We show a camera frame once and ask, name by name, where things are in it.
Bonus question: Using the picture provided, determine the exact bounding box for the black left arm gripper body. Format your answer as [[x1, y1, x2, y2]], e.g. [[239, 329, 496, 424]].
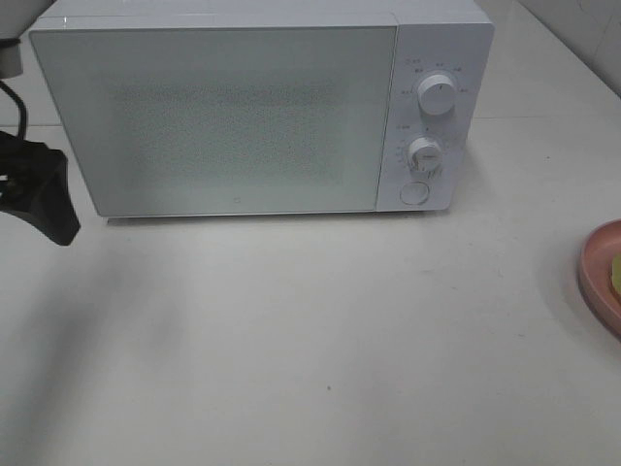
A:
[[1, 131, 48, 214]]

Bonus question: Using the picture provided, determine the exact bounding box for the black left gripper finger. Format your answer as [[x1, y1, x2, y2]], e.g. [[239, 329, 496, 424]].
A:
[[14, 148, 81, 246]]

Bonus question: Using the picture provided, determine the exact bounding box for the white microwave door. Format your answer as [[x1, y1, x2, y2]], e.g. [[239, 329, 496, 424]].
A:
[[31, 26, 396, 217]]

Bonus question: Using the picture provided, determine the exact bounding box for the white round door button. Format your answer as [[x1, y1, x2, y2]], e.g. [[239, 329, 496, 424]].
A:
[[400, 181, 430, 206]]

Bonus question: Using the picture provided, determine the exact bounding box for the white microwave knob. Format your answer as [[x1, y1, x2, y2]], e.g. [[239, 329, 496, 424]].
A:
[[416, 72, 457, 117], [408, 137, 442, 172]]

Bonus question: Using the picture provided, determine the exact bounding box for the pink round plate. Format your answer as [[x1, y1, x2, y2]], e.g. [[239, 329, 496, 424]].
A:
[[577, 219, 620, 339]]

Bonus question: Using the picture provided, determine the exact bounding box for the sandwich with white bread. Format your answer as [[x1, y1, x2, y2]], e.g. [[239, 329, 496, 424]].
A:
[[610, 253, 621, 299]]

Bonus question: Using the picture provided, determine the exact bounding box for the white microwave oven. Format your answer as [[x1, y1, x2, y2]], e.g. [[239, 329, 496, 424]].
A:
[[29, 1, 495, 216]]

